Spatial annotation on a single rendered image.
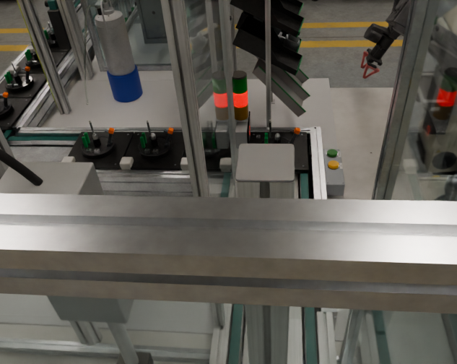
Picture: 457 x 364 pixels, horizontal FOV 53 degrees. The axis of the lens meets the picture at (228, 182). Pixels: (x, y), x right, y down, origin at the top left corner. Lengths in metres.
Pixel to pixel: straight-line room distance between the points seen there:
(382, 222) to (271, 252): 0.04
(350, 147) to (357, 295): 1.89
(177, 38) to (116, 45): 1.59
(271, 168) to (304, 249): 0.31
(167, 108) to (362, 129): 0.96
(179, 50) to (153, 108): 1.62
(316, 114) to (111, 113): 1.02
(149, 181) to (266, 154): 1.35
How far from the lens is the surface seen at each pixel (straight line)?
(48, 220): 0.20
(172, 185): 1.80
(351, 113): 2.27
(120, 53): 2.36
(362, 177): 1.92
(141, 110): 2.38
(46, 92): 2.53
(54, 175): 0.65
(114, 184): 1.87
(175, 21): 0.74
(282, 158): 0.48
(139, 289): 0.19
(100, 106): 2.49
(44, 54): 2.35
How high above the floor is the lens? 2.12
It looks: 42 degrees down
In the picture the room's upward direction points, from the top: 5 degrees counter-clockwise
